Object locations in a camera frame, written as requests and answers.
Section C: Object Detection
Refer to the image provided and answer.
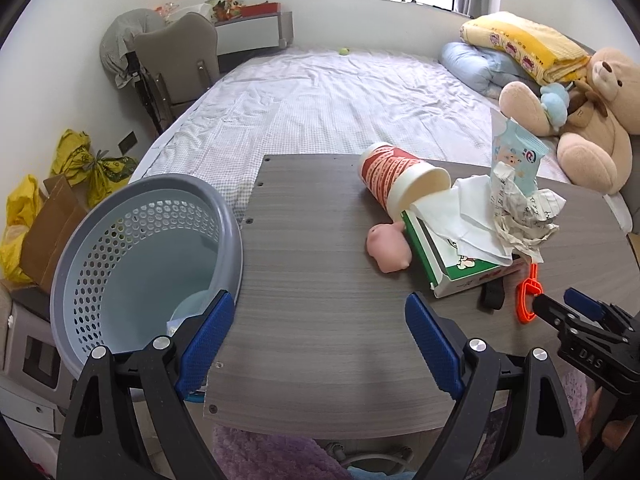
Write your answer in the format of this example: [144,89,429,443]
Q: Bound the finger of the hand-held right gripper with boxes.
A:
[564,287,622,322]
[531,292,581,333]

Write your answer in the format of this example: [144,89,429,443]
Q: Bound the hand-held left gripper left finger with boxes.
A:
[59,290,236,480]

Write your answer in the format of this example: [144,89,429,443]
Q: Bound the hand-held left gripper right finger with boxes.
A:
[404,291,585,480]

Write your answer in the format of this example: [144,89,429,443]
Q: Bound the white and green medicine box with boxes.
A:
[400,210,531,300]

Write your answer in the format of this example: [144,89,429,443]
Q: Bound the printed paper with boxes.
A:
[492,165,567,256]

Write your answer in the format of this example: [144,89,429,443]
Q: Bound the grey perforated plastic basket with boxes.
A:
[50,174,246,395]

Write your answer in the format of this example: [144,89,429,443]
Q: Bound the white tissue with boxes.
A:
[410,176,513,266]

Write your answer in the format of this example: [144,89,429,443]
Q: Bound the light blue snack packet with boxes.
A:
[490,117,548,196]

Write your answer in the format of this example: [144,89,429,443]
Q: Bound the red and white paper cup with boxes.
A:
[357,142,452,221]

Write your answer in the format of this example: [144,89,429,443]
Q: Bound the pale blue plastic bowl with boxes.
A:
[169,289,217,333]

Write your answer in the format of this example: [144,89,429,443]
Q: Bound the orange plastic clip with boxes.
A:
[517,263,544,325]

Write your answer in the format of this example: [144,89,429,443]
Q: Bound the pink pig toy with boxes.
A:
[367,222,415,275]

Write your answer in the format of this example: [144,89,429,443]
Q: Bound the purple fluffy rug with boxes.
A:
[212,425,351,480]

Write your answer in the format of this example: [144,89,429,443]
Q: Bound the beige teddy bear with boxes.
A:
[500,47,640,196]

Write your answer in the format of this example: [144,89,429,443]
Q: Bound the white cabinet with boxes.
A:
[0,280,76,431]

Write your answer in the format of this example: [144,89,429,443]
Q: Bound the yellow bag with green print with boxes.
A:
[85,152,139,208]

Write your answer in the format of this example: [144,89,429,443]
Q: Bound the brown cardboard box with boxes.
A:
[20,175,91,293]

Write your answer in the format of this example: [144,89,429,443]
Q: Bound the small blue plush toy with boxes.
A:
[540,82,571,133]

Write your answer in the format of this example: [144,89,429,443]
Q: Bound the yellow plastic bag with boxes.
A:
[0,175,43,283]
[52,130,93,186]

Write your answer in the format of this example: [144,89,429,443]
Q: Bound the blue pillow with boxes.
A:
[439,42,531,97]

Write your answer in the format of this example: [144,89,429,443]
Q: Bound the bed with checked sheet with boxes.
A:
[130,49,631,233]

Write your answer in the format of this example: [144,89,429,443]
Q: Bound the folded yellow blanket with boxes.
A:
[460,11,591,86]

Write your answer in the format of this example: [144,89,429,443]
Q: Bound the grey upholstered chair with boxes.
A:
[132,12,221,133]

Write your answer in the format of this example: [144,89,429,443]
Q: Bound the grey clothes on chair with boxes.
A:
[99,9,166,88]

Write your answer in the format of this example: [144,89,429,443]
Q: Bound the colourful toy box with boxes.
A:
[205,0,246,23]

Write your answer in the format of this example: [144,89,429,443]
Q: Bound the black strap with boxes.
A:
[480,282,506,310]

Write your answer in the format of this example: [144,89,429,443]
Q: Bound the white cable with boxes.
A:
[320,440,416,471]

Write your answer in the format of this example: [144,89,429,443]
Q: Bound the grey wall desk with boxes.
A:
[200,10,295,73]

